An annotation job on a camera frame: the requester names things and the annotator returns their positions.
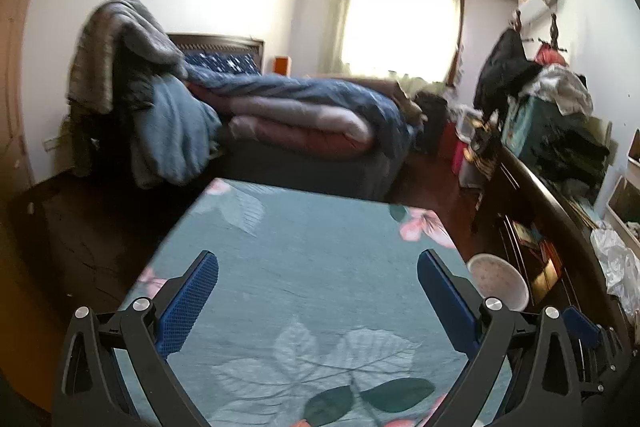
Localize pile of clothes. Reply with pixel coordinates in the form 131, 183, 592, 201
469, 27, 610, 202

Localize pink red folded quilt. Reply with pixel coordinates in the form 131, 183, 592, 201
189, 83, 375, 159

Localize teal floral tablecloth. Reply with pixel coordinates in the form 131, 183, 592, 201
130, 180, 466, 426

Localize white plastic bag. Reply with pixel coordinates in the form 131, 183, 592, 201
590, 228, 639, 324

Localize dark wooden long cabinet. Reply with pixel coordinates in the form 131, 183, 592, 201
472, 147, 634, 348

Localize white shelf unit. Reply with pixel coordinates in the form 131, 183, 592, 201
604, 130, 640, 257

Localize clothes on chair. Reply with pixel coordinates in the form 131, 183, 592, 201
67, 0, 221, 187

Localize white pink trash bin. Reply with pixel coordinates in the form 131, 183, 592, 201
466, 254, 529, 311

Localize blue patterned duvet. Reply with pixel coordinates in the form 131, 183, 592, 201
186, 55, 416, 159

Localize bed with dark frame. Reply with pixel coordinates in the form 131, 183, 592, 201
170, 34, 421, 200

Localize brown blanket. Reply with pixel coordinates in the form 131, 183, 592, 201
316, 74, 423, 126

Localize light window curtain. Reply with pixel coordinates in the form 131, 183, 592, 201
318, 0, 463, 91

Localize books in cabinet shelf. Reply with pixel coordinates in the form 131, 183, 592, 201
508, 220, 563, 303

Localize teal storage box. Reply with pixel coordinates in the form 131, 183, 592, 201
501, 96, 551, 166

